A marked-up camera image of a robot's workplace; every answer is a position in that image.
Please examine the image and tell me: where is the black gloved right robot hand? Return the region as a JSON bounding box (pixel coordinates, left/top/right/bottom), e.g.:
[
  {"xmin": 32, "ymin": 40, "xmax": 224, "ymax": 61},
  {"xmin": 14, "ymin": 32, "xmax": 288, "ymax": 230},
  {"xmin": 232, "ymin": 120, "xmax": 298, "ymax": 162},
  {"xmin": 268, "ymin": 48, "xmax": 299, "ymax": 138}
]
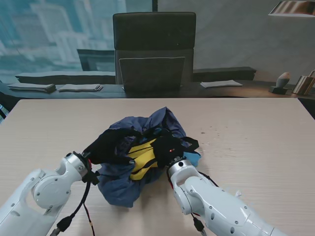
[{"xmin": 151, "ymin": 134, "xmax": 185, "ymax": 169}]

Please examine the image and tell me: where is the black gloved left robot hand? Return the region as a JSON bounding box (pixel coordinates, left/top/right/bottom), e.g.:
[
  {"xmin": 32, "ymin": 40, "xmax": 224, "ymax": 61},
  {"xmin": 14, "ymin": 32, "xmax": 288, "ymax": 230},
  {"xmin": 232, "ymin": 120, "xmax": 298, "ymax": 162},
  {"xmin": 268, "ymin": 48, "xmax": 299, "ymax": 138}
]
[{"xmin": 84, "ymin": 129, "xmax": 143, "ymax": 166}]

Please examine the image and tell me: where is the yellow black blue backpack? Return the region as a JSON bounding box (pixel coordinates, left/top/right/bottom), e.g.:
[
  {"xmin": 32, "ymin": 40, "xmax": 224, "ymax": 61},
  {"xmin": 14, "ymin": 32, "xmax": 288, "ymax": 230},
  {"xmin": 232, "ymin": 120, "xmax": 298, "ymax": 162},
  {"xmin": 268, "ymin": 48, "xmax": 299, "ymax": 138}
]
[{"xmin": 125, "ymin": 132, "xmax": 203, "ymax": 181}]

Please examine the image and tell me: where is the navy blue rain cover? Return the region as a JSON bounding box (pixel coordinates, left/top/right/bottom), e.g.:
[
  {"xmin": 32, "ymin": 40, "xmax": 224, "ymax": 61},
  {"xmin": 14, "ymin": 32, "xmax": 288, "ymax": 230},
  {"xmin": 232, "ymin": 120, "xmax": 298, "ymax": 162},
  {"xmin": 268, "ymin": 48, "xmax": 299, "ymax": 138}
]
[{"xmin": 96, "ymin": 106, "xmax": 188, "ymax": 209}]

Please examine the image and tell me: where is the printed office backdrop banner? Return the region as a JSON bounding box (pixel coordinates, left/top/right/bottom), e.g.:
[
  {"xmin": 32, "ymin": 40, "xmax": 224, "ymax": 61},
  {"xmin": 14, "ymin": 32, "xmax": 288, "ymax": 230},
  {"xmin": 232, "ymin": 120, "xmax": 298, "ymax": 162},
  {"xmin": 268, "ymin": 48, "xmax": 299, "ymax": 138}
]
[{"xmin": 0, "ymin": 0, "xmax": 315, "ymax": 100}]

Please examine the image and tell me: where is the red right arm wire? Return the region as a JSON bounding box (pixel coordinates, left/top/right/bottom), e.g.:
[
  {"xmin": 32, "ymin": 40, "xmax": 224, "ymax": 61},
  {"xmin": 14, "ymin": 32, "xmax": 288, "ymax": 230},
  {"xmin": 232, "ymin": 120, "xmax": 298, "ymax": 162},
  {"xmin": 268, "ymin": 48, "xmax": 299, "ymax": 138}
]
[{"xmin": 167, "ymin": 171, "xmax": 176, "ymax": 190}]

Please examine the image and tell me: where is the red arm wire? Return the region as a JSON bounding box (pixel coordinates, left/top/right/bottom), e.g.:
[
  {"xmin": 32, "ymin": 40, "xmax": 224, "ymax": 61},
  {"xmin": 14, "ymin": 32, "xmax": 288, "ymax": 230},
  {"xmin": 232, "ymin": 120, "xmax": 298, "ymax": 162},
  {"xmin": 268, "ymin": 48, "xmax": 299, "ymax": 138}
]
[
  {"xmin": 167, "ymin": 171, "xmax": 176, "ymax": 190},
  {"xmin": 83, "ymin": 203, "xmax": 96, "ymax": 236}
]

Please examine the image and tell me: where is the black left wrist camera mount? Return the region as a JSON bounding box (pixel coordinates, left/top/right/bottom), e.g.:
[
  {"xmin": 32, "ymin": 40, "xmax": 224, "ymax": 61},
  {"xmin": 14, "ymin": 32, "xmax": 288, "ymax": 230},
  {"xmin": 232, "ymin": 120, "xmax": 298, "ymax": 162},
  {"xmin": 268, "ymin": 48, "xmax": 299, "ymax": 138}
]
[{"xmin": 82, "ymin": 171, "xmax": 100, "ymax": 184}]

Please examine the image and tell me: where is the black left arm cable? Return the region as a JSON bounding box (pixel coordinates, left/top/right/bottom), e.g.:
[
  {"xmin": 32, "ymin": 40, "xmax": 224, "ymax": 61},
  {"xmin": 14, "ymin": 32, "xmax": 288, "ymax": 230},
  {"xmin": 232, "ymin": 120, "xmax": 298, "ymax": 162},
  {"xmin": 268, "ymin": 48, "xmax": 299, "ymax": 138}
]
[{"xmin": 49, "ymin": 181, "xmax": 92, "ymax": 234}]

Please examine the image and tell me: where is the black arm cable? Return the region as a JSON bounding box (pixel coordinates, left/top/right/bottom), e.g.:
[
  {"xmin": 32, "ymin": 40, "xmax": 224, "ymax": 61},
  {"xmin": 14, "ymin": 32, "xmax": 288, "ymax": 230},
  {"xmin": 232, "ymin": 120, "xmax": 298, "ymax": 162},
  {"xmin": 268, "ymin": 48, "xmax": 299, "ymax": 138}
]
[
  {"xmin": 190, "ymin": 212, "xmax": 207, "ymax": 234},
  {"xmin": 49, "ymin": 181, "xmax": 92, "ymax": 234}
]

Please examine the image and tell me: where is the red left arm wire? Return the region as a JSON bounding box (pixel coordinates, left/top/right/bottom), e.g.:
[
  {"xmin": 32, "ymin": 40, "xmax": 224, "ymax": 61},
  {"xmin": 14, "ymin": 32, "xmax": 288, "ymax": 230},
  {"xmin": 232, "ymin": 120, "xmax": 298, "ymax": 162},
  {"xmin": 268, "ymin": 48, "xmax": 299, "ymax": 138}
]
[{"xmin": 83, "ymin": 203, "xmax": 96, "ymax": 236}]

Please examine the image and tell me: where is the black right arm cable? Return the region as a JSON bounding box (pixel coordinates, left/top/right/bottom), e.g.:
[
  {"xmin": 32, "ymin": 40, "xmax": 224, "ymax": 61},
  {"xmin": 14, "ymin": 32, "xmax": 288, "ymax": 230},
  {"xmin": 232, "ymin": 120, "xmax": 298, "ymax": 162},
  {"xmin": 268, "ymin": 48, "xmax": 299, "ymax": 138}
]
[{"xmin": 190, "ymin": 212, "xmax": 207, "ymax": 234}]

